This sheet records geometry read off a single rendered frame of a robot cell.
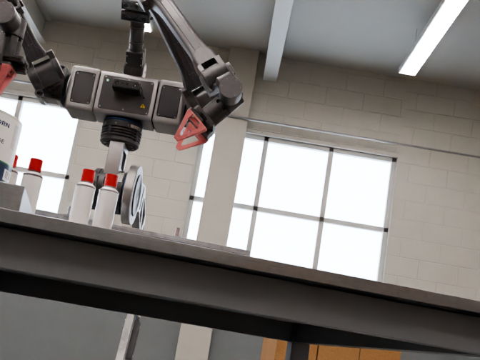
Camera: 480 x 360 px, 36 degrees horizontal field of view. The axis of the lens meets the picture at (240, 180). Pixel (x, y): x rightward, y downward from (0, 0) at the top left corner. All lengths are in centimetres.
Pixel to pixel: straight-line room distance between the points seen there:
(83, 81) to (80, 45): 543
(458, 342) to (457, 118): 671
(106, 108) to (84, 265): 140
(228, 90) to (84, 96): 82
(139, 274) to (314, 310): 29
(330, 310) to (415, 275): 629
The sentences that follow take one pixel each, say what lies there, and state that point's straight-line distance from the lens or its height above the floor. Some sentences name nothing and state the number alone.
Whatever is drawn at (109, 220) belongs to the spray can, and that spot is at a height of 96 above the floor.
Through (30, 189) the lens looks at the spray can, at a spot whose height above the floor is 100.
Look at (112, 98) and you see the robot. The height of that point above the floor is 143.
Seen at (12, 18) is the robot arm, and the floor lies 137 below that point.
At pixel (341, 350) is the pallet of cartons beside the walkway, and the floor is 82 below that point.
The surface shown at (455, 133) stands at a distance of 791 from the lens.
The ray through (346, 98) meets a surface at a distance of 776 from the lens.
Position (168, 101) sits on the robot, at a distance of 250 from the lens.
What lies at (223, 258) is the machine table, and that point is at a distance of 114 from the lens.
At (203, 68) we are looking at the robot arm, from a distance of 193.
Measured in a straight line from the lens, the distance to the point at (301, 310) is 121.
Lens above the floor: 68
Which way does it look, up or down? 13 degrees up
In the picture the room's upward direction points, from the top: 10 degrees clockwise
